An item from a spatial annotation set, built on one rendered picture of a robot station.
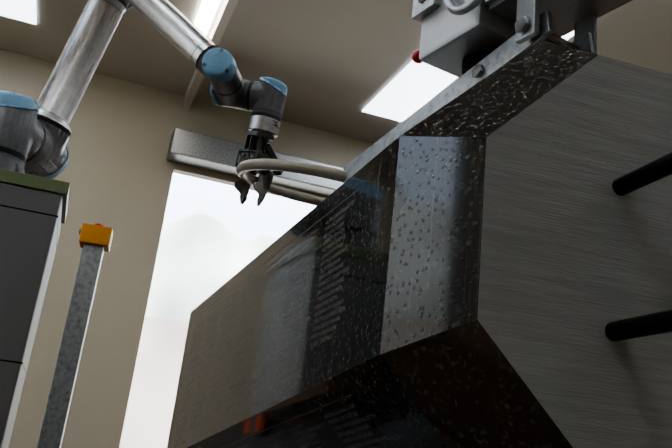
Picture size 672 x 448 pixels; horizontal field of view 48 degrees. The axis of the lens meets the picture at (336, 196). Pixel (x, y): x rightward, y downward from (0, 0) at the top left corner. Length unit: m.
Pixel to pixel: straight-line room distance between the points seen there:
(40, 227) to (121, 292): 6.19
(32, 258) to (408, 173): 1.32
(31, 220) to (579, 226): 1.48
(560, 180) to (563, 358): 0.19
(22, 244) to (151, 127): 6.74
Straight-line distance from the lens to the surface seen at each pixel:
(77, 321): 3.17
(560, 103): 0.88
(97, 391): 8.08
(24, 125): 2.25
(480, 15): 1.56
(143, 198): 8.42
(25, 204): 2.03
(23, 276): 1.99
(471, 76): 1.58
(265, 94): 2.24
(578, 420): 0.80
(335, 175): 1.87
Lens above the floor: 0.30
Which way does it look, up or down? 19 degrees up
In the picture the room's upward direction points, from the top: 7 degrees clockwise
